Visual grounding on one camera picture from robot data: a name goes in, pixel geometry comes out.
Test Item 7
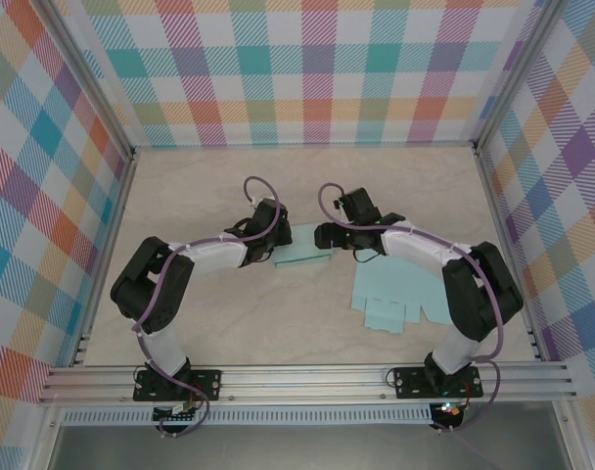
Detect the light blue paper box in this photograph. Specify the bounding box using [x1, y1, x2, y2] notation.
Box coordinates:
[272, 222, 334, 269]
[349, 253, 451, 336]

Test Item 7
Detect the left controller board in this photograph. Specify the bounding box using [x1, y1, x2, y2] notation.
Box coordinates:
[152, 403, 201, 425]

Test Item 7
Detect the controller board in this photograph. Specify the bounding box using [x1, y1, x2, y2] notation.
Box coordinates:
[152, 403, 201, 425]
[433, 400, 464, 420]

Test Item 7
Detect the right controller board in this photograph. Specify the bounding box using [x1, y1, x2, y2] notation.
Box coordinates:
[433, 400, 464, 420]

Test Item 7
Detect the grey metal panel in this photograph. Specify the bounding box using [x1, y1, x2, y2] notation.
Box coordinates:
[47, 424, 572, 470]

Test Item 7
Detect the thin black wrist wire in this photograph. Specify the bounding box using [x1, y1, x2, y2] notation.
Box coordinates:
[351, 248, 386, 264]

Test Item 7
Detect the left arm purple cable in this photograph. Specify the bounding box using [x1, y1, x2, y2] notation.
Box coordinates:
[133, 175, 287, 441]

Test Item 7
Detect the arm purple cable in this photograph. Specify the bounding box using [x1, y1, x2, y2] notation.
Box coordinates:
[317, 182, 507, 435]
[133, 175, 287, 441]

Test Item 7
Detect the right aluminium side rail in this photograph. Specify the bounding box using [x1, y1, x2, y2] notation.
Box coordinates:
[473, 141, 546, 361]

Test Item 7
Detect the aluminium side rail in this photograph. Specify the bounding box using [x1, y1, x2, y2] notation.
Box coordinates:
[74, 146, 140, 366]
[473, 141, 546, 361]

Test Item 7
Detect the left aluminium side rail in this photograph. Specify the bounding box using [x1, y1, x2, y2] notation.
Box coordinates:
[74, 146, 140, 366]

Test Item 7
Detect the aluminium mounting rail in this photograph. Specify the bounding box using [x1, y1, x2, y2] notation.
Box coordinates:
[37, 360, 577, 406]

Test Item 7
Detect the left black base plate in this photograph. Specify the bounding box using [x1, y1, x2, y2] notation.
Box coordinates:
[132, 368, 224, 403]

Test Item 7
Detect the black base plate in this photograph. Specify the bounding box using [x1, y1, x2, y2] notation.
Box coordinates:
[393, 365, 484, 400]
[132, 368, 224, 403]

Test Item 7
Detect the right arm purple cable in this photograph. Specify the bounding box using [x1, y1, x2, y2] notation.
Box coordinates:
[317, 182, 507, 435]

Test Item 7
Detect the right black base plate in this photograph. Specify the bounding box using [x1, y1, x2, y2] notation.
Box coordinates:
[393, 365, 484, 400]

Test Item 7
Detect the white slotted cable duct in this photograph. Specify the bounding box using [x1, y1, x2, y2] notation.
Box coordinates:
[62, 403, 434, 427]

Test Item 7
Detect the right aluminium frame post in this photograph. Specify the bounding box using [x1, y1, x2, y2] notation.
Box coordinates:
[473, 0, 571, 148]

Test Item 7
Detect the aluminium frame post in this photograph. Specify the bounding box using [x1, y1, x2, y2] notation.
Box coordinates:
[45, 0, 137, 158]
[473, 0, 571, 148]

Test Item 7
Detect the left aluminium frame post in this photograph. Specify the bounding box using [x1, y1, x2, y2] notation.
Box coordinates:
[45, 0, 137, 158]

